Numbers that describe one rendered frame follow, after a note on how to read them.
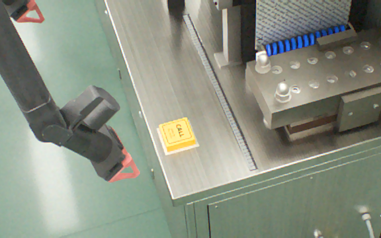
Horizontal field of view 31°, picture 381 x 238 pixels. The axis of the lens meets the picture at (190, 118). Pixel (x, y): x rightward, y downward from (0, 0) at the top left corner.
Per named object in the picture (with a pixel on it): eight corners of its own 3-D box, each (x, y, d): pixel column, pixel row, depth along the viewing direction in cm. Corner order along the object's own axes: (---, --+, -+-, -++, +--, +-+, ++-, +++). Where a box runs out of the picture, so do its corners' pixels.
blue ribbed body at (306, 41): (262, 52, 163) (262, 42, 160) (344, 30, 166) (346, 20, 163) (267, 63, 161) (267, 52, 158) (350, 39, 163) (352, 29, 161)
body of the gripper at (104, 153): (108, 124, 137) (83, 110, 131) (128, 157, 130) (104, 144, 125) (86, 147, 138) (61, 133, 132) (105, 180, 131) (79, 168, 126)
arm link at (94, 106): (24, 106, 123) (38, 135, 118) (66, 61, 121) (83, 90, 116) (68, 130, 132) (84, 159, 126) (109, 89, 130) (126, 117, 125)
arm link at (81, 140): (45, 128, 126) (55, 148, 123) (70, 102, 125) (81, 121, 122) (70, 141, 132) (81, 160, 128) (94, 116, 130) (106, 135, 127)
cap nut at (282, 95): (272, 92, 152) (272, 79, 148) (287, 88, 153) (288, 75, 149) (278, 104, 150) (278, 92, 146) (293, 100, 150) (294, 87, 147)
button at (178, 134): (159, 130, 164) (158, 124, 162) (187, 122, 165) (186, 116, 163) (167, 153, 160) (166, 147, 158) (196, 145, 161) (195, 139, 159)
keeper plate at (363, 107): (335, 125, 160) (340, 96, 152) (374, 114, 162) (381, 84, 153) (339, 133, 159) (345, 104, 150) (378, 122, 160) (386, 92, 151)
